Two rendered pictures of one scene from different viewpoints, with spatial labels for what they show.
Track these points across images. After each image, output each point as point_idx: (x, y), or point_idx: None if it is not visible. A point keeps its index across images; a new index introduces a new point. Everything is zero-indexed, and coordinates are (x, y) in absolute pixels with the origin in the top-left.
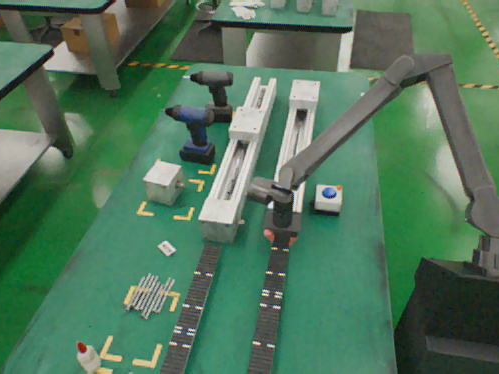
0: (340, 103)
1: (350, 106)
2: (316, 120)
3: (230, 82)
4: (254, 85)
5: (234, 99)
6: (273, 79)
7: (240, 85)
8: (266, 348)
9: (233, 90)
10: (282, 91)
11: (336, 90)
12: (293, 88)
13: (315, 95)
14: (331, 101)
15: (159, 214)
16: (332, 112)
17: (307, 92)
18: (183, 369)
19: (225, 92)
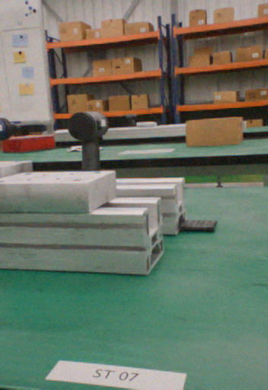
0: (100, 311)
1: (68, 332)
2: (20, 273)
3: (68, 127)
4: (144, 179)
5: None
6: (170, 185)
7: (225, 212)
8: None
9: (201, 209)
10: (198, 241)
11: (210, 311)
12: (68, 172)
13: (11, 182)
14: (122, 297)
15: None
16: (46, 295)
17: (35, 178)
18: None
19: (84, 152)
